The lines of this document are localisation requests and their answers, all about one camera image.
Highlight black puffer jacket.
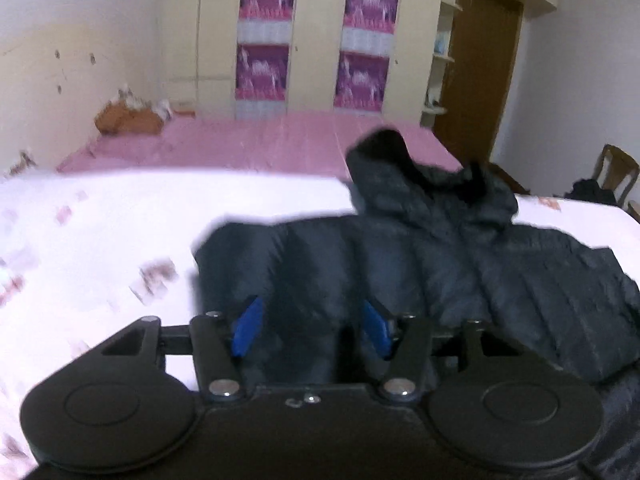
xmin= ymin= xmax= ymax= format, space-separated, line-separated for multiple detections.
xmin=194 ymin=129 xmax=639 ymax=479

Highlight dark clothes on chair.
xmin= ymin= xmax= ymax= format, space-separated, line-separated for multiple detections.
xmin=564 ymin=179 xmax=618 ymax=207

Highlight white floral bed sheet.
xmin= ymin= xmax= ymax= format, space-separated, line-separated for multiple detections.
xmin=1 ymin=170 xmax=639 ymax=479

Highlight pink bed cover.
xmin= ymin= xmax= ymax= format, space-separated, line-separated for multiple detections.
xmin=56 ymin=112 xmax=461 ymax=179

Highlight white corner shelf unit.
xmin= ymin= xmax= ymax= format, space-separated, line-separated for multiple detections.
xmin=421 ymin=0 xmax=462 ymax=128

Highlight purple poster lower right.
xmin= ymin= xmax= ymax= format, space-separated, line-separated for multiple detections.
xmin=333 ymin=51 xmax=390 ymax=113

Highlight purple poster lower left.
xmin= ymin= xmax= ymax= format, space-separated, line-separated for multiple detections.
xmin=235 ymin=44 xmax=290 ymax=102

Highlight cream wardrobe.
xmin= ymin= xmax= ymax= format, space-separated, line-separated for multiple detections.
xmin=162 ymin=0 xmax=559 ymax=122

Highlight wooden chair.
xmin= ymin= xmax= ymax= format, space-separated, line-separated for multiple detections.
xmin=592 ymin=144 xmax=639 ymax=207

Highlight purple poster upper right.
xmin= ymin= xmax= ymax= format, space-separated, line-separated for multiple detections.
xmin=343 ymin=0 xmax=399 ymax=35

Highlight brown wooden door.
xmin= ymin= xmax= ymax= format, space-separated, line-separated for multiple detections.
xmin=433 ymin=0 xmax=523 ymax=165

